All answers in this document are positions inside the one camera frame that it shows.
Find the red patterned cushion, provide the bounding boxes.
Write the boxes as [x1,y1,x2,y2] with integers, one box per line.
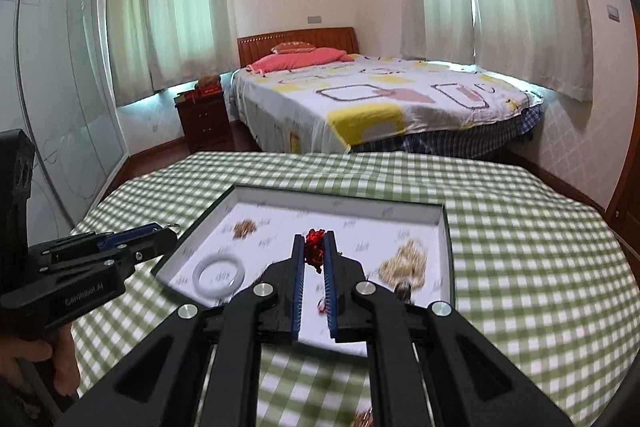
[270,41,316,55]

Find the items on nightstand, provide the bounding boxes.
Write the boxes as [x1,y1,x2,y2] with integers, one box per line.
[174,75,222,104]

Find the left white curtains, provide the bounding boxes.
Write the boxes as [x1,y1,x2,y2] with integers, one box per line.
[105,0,238,106]

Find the white light switch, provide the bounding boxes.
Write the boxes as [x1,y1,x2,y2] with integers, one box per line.
[606,4,620,22]

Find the dark wooden nightstand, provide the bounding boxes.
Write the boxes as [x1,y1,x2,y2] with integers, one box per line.
[174,89,234,154]

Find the bed with patterned quilt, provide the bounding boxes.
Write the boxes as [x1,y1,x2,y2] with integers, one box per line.
[231,54,544,158]

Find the brown wooden door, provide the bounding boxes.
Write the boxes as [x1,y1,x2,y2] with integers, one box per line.
[603,5,640,258]

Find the wooden headboard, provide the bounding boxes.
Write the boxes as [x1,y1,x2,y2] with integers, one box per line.
[236,27,359,67]

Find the pale jade bangle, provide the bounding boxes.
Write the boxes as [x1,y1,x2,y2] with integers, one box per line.
[192,254,245,301]

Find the pink pillow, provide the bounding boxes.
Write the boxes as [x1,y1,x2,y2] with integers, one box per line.
[247,48,355,75]

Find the red knot gold pendant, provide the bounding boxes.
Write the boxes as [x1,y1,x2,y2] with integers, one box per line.
[317,298,326,314]

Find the red tassel bead charm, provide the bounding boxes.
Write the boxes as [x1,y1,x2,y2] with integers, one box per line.
[304,229,326,273]

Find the person's left hand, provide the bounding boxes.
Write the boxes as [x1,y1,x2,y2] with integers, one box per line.
[1,324,80,395]

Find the glass wardrobe door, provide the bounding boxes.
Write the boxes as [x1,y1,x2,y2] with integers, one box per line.
[1,0,125,244]

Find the green checkered tablecloth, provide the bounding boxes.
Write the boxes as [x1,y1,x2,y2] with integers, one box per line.
[77,153,639,426]

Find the dark green jewelry tray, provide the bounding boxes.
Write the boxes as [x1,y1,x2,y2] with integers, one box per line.
[152,184,456,359]

